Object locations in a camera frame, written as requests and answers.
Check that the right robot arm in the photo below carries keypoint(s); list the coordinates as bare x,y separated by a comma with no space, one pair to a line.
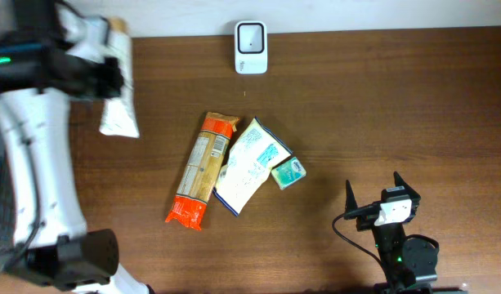
407,261

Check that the white barcode scanner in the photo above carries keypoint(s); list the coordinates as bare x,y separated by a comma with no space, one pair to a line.
251,47

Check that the white tube with brown cap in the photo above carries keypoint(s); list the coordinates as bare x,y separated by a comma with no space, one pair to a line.
119,117

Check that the teal tissue pack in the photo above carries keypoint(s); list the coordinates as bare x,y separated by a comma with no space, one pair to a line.
288,173

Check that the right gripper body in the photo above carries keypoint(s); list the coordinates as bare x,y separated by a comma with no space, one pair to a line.
365,223

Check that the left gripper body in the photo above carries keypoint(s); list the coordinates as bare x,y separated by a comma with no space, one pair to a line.
94,78

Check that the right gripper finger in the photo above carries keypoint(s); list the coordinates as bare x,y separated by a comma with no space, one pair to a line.
351,204
400,182

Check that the grey plastic mesh basket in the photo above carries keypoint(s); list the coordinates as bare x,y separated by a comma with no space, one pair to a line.
7,208

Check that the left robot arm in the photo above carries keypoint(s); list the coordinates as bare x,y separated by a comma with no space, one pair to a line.
52,246

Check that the cream snack bag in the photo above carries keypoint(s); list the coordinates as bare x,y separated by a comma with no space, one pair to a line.
250,161

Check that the orange spaghetti package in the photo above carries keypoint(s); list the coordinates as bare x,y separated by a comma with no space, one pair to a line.
202,170

